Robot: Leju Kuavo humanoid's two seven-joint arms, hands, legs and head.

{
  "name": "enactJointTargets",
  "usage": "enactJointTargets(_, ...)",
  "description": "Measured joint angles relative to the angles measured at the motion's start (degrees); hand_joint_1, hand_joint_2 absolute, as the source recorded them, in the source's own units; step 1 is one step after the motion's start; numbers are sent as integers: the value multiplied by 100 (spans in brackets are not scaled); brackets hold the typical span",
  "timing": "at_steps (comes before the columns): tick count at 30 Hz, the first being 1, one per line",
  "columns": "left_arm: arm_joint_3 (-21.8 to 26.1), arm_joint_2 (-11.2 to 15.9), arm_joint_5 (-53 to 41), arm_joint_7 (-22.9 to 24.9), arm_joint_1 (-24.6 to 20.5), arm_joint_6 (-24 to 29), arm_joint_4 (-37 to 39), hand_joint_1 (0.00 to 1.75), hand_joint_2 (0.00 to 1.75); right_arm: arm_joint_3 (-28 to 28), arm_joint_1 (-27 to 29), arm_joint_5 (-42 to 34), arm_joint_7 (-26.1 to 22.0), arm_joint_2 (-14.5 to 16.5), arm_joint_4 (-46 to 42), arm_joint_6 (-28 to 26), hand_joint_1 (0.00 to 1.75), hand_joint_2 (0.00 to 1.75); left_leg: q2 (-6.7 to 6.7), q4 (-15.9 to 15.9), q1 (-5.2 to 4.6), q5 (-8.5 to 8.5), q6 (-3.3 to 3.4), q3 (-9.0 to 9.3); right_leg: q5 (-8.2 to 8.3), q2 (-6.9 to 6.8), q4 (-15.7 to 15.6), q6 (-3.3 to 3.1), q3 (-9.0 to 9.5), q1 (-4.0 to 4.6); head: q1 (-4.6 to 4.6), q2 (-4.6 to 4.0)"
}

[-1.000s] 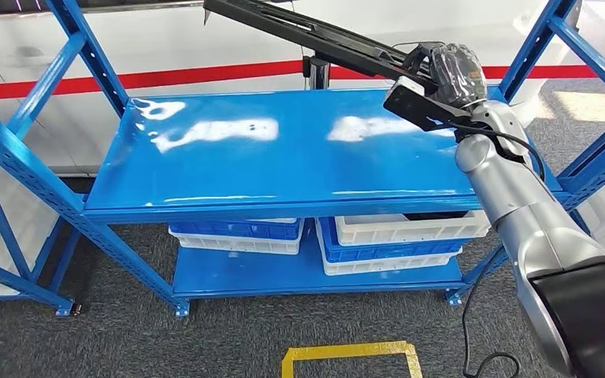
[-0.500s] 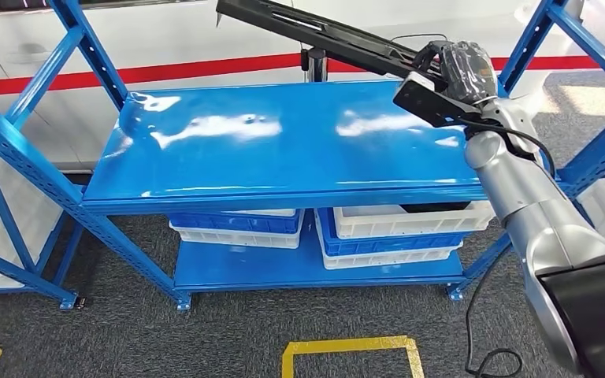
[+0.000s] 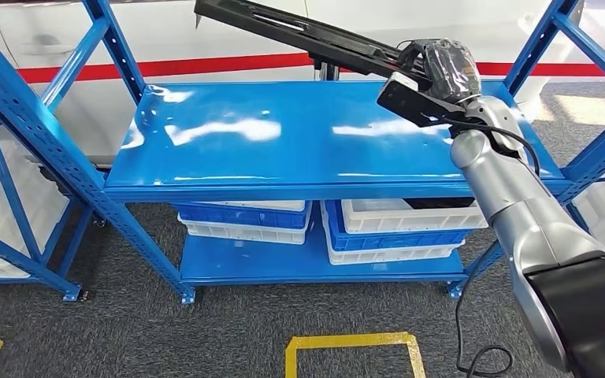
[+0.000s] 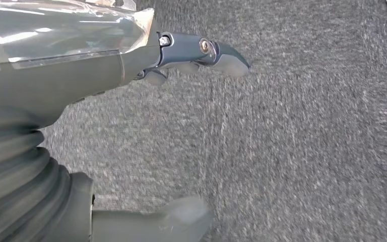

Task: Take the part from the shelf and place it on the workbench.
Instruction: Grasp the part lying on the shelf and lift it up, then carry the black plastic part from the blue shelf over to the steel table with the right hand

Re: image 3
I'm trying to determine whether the white car red stripe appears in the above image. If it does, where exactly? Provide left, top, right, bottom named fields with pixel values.
left=0, top=0, right=605, bottom=168

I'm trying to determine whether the blue plastic crate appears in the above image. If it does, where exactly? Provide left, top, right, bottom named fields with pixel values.
left=322, top=200, right=470, bottom=253
left=173, top=202, right=314, bottom=231

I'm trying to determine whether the long black plastic part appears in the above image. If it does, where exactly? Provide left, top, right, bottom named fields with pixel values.
left=194, top=0, right=432, bottom=84

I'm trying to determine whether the black looped cable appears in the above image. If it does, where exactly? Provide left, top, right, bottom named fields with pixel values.
left=455, top=263, right=515, bottom=378

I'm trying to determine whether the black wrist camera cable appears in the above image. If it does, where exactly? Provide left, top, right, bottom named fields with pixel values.
left=422, top=115, right=542, bottom=179

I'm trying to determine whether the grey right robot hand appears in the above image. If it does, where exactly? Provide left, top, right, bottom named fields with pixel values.
left=399, top=39, right=484, bottom=106

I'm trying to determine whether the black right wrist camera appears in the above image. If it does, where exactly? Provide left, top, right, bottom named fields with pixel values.
left=376, top=72, right=470, bottom=129

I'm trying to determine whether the chrome and black post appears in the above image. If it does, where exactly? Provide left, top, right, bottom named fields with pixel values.
left=310, top=52, right=341, bottom=82

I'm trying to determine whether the black curved plastic part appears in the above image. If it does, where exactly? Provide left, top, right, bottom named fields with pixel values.
left=404, top=197, right=477, bottom=211

